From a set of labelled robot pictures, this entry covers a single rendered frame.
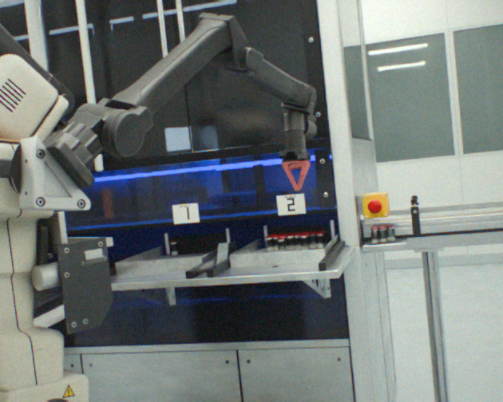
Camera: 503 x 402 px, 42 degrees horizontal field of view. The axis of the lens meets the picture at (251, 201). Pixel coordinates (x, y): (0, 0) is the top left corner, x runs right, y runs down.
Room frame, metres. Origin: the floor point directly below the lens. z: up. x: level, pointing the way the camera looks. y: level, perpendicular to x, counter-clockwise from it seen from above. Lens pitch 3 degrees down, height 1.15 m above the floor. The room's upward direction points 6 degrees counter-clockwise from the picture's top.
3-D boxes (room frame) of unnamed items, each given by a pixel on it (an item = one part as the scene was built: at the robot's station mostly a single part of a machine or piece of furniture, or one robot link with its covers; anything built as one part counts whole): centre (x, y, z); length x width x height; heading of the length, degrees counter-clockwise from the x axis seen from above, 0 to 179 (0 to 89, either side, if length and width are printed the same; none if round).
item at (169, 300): (1.93, 0.33, 0.80); 0.34 x 0.03 x 0.13; 165
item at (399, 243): (1.98, -0.39, 0.87); 0.14 x 0.13 x 0.02; 165
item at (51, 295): (1.87, 0.64, 0.82); 0.40 x 0.14 x 0.02; 168
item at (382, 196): (1.95, -0.37, 1.00); 0.08 x 0.07 x 0.07; 165
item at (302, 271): (1.87, 0.09, 0.87); 0.70 x 0.48 x 0.02; 75
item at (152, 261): (1.99, 0.23, 0.90); 0.34 x 0.26 x 0.04; 165
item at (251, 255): (1.90, -0.09, 0.90); 0.34 x 0.26 x 0.04; 165
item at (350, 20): (2.41, -0.42, 1.51); 0.85 x 0.01 x 0.59; 165
